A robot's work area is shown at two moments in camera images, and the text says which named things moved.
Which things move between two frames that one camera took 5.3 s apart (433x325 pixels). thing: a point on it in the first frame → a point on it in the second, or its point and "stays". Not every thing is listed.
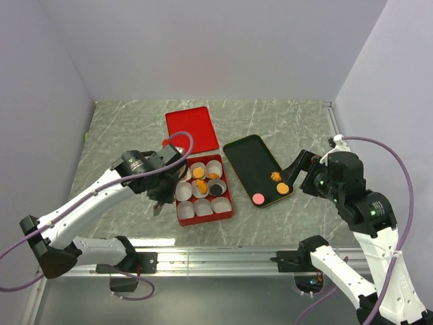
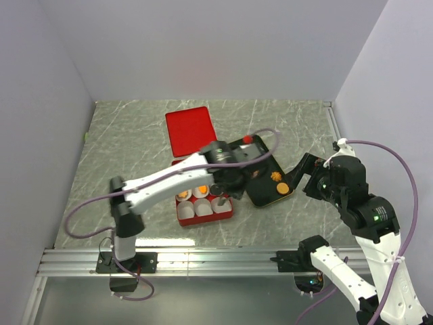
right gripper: [303, 160] stays
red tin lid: [197, 122] stays
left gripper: [168, 196] → [236, 193]
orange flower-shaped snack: [202, 185] stays
